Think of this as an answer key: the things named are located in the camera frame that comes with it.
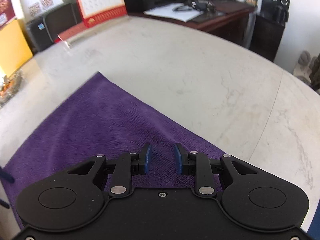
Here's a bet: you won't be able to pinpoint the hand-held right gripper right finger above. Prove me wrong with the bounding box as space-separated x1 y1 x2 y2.
173 142 259 196

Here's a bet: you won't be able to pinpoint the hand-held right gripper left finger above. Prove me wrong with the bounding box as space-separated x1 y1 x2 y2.
67 142 153 196

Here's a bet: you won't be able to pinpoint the purple towel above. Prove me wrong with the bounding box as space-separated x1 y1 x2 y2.
0 71 227 230

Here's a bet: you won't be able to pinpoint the clear dish of snacks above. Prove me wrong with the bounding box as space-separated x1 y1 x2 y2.
0 70 24 105

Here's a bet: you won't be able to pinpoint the yellow envelope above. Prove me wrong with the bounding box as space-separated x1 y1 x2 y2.
0 19 34 75

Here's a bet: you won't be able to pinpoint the dark wooden desk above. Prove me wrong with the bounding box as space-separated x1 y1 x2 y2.
127 0 258 50

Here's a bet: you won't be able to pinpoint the white paper sheet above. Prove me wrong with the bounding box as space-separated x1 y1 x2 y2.
144 2 204 22

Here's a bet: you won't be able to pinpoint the red and white book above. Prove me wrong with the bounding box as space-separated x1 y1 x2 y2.
54 15 130 44

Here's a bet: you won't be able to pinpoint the dark desk pad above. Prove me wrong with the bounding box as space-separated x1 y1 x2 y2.
190 10 225 23

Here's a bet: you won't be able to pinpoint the black cabinet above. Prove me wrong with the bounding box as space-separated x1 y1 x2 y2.
250 0 291 62

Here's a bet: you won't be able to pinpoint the black eyeglasses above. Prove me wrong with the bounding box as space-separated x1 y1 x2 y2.
173 4 194 13

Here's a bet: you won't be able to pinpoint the black power adapter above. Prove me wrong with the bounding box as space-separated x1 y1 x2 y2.
190 0 213 12

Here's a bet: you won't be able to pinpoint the blue table mat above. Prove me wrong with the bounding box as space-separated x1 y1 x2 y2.
308 216 320 240

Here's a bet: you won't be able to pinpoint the grey plush slippers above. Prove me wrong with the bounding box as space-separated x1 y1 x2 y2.
295 51 317 85

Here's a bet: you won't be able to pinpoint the black computer case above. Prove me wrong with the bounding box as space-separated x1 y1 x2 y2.
26 2 84 53

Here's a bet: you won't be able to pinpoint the red desk calendar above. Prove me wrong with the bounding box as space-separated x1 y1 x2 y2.
72 0 127 28

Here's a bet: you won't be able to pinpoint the red printed box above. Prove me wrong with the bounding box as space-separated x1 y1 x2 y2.
0 0 17 27

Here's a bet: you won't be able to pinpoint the black kettle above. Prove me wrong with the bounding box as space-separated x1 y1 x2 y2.
275 5 288 23

